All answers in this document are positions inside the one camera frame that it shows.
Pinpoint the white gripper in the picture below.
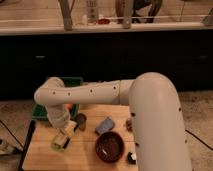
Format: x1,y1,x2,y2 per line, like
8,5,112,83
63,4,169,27
54,120,77,149

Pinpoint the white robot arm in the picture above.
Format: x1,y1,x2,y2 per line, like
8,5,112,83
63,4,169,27
34,72,192,171

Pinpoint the green plastic cup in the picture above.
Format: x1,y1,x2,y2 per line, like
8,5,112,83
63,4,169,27
51,140,63,150

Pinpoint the orange ball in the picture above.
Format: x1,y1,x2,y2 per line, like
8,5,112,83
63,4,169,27
65,104,73,110

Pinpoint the green plastic tray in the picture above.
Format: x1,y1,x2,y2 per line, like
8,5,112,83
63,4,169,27
31,77,83,121

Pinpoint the dark brown wooden bowl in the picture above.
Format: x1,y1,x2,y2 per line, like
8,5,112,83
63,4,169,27
95,131,125,163

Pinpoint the grey blue sponge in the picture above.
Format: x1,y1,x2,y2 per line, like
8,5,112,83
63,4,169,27
95,117,115,135

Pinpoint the brown grape bunch toy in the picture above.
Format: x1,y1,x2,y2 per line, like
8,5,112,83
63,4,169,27
126,119,132,132

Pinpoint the black and white brush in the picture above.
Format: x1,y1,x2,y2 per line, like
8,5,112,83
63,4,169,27
127,152,136,164

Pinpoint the red object on shelf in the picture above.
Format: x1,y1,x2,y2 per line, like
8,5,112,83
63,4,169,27
98,18,110,24

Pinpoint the black cable on floor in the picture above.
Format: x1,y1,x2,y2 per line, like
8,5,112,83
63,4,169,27
0,119,24,154

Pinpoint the wooden post left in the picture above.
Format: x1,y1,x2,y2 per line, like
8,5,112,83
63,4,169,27
59,0,72,30

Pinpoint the wooden post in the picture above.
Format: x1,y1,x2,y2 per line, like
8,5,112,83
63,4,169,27
59,0,72,30
123,0,134,29

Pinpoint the wooden post right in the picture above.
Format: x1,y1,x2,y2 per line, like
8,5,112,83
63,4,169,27
123,0,134,29

